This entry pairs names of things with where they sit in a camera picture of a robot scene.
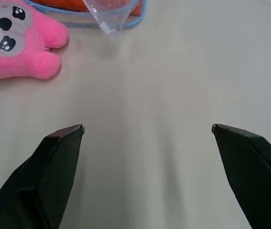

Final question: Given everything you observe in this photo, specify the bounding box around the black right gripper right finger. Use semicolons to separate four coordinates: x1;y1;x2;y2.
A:
211;123;271;229

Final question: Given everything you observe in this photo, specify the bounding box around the pink plush rabbit toy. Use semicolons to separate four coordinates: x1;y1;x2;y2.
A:
0;0;69;80

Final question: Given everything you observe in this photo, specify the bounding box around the clear blue-rimmed container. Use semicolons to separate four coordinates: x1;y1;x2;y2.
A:
23;0;147;35

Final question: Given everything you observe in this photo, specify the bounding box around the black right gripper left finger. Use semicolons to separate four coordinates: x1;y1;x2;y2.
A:
0;124;85;229

